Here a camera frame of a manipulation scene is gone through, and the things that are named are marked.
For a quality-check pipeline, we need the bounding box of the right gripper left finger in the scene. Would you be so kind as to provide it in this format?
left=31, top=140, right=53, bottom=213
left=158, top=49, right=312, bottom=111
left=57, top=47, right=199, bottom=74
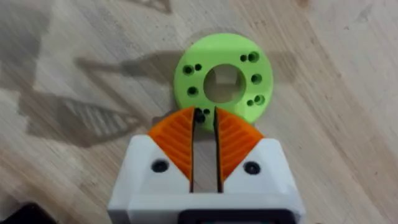
left=107, top=106, right=196, bottom=224

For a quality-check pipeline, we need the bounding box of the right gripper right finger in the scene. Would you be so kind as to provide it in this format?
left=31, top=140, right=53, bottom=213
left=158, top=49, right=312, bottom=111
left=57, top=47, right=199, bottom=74
left=213, top=106, right=307, bottom=224

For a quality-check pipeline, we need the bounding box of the green disc with holes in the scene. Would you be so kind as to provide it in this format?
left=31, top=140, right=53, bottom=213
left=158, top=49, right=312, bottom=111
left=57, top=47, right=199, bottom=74
left=173, top=32, right=274, bottom=131

